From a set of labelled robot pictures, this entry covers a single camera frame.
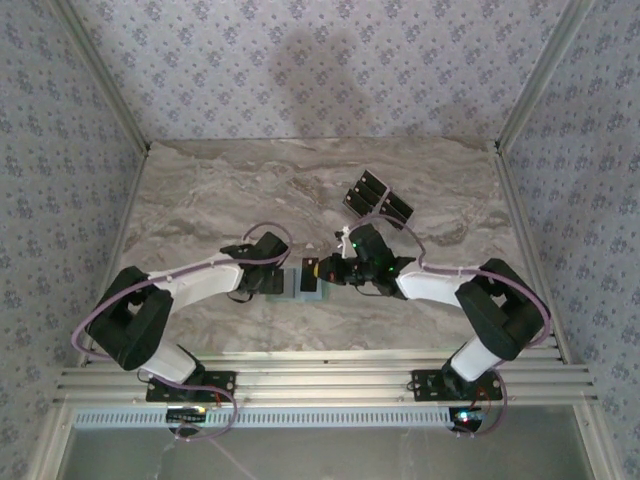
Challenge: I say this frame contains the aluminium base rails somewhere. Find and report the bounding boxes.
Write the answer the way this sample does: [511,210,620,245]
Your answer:
[53,348,600,407]

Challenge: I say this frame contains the left controller circuit board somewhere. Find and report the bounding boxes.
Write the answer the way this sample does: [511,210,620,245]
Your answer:
[166,406,210,425]

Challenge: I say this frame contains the controller circuit board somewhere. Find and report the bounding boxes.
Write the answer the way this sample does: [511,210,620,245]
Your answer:
[448,407,490,432]
[166,406,210,425]

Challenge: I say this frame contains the right controller circuit board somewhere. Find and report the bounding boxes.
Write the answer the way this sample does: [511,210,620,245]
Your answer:
[448,407,490,432]

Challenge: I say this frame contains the grey metal panel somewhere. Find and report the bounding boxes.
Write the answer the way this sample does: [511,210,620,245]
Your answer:
[49,404,601,480]

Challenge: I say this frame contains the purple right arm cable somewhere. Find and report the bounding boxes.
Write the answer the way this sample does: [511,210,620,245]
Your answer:
[344,214,553,374]

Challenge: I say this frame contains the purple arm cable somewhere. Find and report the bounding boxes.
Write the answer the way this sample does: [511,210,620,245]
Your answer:
[72,222,295,361]
[344,214,553,374]

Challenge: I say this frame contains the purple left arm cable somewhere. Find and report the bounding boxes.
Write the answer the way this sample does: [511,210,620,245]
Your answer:
[72,222,295,361]

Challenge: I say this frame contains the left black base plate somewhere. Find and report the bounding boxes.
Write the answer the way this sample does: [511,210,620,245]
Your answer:
[144,368,238,404]

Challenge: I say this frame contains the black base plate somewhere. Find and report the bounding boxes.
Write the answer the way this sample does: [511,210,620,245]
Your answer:
[144,368,238,404]
[409,367,504,404]

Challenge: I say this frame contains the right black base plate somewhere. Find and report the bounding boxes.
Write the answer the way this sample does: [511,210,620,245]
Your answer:
[409,367,504,404]

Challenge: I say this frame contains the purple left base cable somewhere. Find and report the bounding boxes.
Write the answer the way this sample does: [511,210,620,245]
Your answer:
[163,382,242,442]

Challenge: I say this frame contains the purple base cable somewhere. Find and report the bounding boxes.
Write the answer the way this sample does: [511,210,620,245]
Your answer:
[163,382,242,442]
[453,363,509,440]

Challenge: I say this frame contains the white slotted cable duct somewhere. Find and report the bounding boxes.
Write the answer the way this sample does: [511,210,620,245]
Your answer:
[69,405,454,430]

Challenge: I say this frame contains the aluminium side rail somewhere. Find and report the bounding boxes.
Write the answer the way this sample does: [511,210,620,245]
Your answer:
[99,142,153,281]
[487,139,574,365]

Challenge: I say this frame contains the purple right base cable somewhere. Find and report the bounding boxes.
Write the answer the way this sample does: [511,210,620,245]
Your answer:
[453,363,509,440]

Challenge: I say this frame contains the aluminium frame post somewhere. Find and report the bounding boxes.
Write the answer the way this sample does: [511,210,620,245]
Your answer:
[497,0,599,151]

